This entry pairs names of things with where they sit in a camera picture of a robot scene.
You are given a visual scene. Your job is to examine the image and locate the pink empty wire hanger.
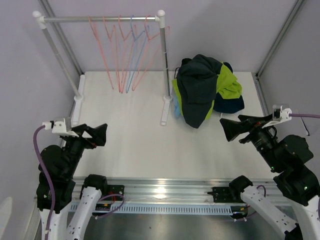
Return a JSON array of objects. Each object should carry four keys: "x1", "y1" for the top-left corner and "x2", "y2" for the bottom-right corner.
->
[{"x1": 131, "y1": 10, "x2": 170, "y2": 91}]

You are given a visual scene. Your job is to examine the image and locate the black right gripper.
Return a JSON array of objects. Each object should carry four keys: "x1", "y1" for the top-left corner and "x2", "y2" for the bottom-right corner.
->
[{"x1": 219, "y1": 113, "x2": 282, "y2": 170}]

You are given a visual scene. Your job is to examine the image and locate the dark teal shorts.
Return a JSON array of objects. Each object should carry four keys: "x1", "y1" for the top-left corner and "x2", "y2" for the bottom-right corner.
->
[{"x1": 176, "y1": 54, "x2": 222, "y2": 129}]

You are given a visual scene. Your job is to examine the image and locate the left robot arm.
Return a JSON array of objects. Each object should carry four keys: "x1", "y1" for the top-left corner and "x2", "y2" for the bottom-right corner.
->
[{"x1": 33, "y1": 122, "x2": 109, "y2": 240}]

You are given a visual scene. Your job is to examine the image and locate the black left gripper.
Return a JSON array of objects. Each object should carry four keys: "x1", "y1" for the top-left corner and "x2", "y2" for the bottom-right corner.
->
[{"x1": 63, "y1": 122, "x2": 107, "y2": 177}]

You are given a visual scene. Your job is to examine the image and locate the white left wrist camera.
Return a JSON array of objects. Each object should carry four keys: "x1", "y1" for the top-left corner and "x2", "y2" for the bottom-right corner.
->
[{"x1": 42, "y1": 117, "x2": 79, "y2": 137}]

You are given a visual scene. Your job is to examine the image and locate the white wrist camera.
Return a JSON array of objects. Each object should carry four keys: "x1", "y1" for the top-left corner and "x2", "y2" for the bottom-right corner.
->
[
  {"x1": 42, "y1": 117, "x2": 79, "y2": 137},
  {"x1": 262, "y1": 104, "x2": 292, "y2": 129}
]

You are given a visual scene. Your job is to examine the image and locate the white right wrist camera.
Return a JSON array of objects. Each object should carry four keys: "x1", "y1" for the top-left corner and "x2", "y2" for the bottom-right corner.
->
[{"x1": 262, "y1": 104, "x2": 292, "y2": 129}]

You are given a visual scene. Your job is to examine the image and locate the light blue shorts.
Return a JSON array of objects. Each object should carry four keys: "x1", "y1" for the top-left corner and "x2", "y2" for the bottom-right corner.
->
[{"x1": 173, "y1": 95, "x2": 181, "y2": 119}]

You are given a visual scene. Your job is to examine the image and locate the white slotted cable duct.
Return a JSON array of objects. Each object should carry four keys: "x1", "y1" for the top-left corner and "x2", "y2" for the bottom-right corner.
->
[{"x1": 68, "y1": 202, "x2": 247, "y2": 216}]

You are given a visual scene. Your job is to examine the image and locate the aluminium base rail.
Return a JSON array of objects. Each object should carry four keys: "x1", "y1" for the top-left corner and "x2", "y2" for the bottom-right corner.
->
[{"x1": 72, "y1": 177, "x2": 289, "y2": 206}]

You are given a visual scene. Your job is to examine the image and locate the white clothes rack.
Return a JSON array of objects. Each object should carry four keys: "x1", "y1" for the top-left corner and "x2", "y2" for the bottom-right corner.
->
[{"x1": 32, "y1": 9, "x2": 173, "y2": 126}]

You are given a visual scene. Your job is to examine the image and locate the navy blue shorts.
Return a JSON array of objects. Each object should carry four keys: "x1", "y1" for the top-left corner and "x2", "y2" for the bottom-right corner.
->
[{"x1": 213, "y1": 62, "x2": 245, "y2": 114}]

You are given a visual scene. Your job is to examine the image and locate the light blue wire hanger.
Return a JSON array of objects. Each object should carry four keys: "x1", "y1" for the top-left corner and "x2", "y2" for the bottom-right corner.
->
[{"x1": 125, "y1": 15, "x2": 147, "y2": 94}]

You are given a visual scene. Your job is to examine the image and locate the pink hanger of teal shorts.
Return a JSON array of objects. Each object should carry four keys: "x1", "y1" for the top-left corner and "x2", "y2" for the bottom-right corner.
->
[{"x1": 87, "y1": 16, "x2": 114, "y2": 89}]

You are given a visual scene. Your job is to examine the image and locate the black shorts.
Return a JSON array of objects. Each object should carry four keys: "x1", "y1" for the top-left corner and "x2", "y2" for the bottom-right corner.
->
[{"x1": 174, "y1": 58, "x2": 192, "y2": 77}]

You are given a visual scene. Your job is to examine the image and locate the lime green shorts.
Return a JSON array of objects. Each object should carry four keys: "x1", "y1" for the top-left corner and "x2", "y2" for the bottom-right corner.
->
[{"x1": 172, "y1": 62, "x2": 245, "y2": 119}]

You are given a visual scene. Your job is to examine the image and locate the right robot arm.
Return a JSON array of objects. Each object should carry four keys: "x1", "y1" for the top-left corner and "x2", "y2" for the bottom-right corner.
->
[{"x1": 219, "y1": 113, "x2": 320, "y2": 240}]

